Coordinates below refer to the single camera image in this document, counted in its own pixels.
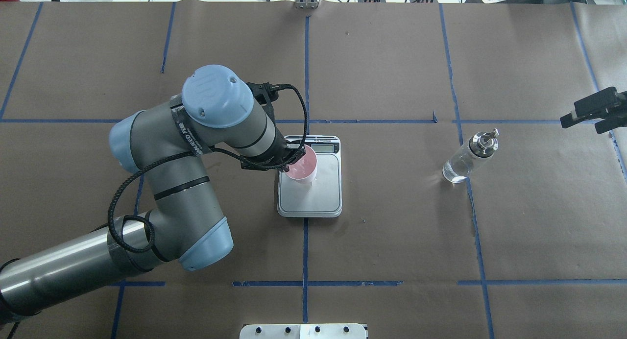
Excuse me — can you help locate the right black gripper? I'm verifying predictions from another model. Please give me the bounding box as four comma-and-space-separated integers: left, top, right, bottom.
560, 87, 627, 134

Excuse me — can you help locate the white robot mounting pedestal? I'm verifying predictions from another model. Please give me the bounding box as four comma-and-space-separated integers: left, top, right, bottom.
239, 323, 369, 339

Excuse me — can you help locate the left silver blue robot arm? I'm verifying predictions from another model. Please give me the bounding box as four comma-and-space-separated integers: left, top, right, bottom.
1, 64, 309, 326

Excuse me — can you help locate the pink paper cup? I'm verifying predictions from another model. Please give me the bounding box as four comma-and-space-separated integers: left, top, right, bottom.
285, 145, 318, 184

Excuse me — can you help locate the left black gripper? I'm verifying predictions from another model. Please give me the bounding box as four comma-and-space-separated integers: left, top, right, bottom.
241, 142, 305, 171

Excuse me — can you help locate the silver digital kitchen scale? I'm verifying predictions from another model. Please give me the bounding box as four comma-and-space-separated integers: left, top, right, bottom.
276, 135, 343, 218

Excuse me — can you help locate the clear glass sauce bottle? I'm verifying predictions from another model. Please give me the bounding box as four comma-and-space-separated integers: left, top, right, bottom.
442, 128, 500, 184

